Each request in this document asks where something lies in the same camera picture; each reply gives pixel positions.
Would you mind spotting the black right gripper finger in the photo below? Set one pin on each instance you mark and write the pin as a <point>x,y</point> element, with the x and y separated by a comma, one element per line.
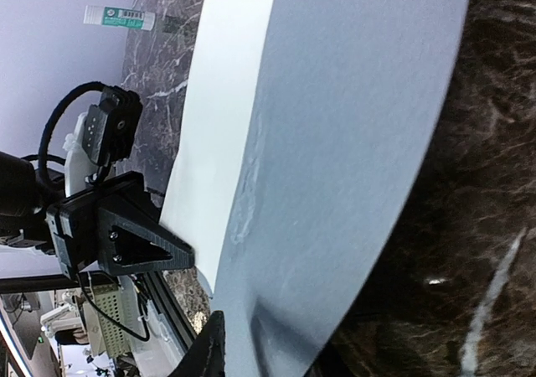
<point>206,357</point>

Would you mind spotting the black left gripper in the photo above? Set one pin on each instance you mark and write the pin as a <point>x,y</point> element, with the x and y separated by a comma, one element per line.
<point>120,231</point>

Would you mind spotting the green perforated plastic basket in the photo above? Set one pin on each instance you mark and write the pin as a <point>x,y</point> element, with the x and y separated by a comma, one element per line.
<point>104,336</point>

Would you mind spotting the beige letter sheet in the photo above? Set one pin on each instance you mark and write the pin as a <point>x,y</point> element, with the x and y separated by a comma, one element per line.
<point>218,103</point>

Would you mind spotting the green white glue stick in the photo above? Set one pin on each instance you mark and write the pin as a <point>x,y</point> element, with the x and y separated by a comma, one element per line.
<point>119,17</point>

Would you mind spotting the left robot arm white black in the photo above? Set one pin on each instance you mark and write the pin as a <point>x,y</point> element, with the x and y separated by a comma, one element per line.
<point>24,201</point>

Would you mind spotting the grey paper envelope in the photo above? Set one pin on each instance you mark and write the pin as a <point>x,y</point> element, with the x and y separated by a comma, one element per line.
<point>347,99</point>

